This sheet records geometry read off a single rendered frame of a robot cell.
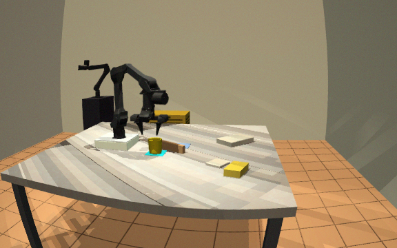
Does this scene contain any yellow cup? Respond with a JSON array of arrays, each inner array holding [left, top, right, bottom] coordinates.
[[148, 137, 162, 154]]

